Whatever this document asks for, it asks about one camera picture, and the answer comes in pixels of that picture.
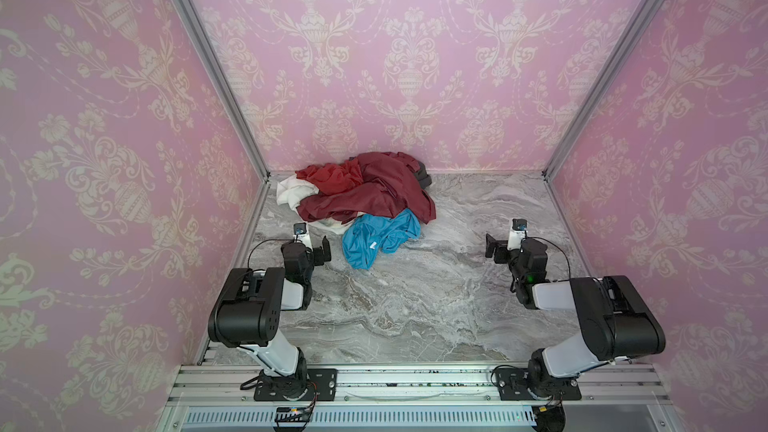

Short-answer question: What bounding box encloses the white shirt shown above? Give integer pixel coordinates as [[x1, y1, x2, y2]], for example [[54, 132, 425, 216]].
[[276, 174, 353, 235]]

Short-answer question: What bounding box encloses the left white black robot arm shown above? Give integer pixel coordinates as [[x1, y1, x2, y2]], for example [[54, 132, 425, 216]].
[[207, 237, 338, 402]]

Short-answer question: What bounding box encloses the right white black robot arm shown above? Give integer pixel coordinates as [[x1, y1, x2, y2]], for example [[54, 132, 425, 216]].
[[485, 234, 666, 403]]

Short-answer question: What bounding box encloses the teal blue cloth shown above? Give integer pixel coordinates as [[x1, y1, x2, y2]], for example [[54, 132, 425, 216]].
[[342, 209, 421, 270]]

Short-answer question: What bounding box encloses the red cloth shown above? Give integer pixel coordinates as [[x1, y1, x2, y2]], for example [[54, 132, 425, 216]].
[[296, 159, 364, 195]]

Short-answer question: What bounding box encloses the dark maroon cloth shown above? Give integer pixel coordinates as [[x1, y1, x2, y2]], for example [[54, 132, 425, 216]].
[[298, 152, 437, 224]]

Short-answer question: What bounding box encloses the dark grey cloth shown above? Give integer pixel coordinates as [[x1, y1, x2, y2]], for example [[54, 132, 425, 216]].
[[414, 162, 433, 190]]

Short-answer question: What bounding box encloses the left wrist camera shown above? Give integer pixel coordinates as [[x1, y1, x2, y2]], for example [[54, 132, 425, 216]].
[[293, 222, 313, 249]]

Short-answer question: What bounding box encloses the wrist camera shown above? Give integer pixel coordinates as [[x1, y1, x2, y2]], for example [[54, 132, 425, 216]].
[[507, 218, 528, 250], [293, 222, 313, 249]]

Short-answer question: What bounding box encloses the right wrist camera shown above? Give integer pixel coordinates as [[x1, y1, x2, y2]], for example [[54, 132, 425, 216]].
[[507, 218, 528, 250]]

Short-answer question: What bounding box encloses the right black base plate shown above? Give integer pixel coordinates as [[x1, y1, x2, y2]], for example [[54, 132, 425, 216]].
[[489, 365, 582, 402]]

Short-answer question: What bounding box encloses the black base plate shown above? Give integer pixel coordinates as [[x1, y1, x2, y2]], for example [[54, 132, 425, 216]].
[[253, 368, 338, 402], [489, 365, 582, 402]]

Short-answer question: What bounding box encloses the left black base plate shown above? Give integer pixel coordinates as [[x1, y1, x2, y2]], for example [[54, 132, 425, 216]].
[[253, 368, 338, 402]]

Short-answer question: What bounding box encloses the small electronics board with wires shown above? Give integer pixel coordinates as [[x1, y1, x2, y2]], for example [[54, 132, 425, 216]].
[[274, 406, 314, 429]]

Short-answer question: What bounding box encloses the aluminium front rail frame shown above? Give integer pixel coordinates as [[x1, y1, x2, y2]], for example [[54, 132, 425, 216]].
[[157, 362, 685, 431]]

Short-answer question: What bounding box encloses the left aluminium corner post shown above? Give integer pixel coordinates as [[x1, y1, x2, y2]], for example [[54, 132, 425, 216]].
[[172, 0, 269, 183]]

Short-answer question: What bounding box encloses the aluminium corner post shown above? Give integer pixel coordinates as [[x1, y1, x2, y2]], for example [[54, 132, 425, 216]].
[[542, 0, 665, 185], [172, 0, 269, 183]]

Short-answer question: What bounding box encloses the right aluminium corner post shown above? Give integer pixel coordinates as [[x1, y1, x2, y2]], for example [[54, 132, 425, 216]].
[[542, 0, 665, 185]]

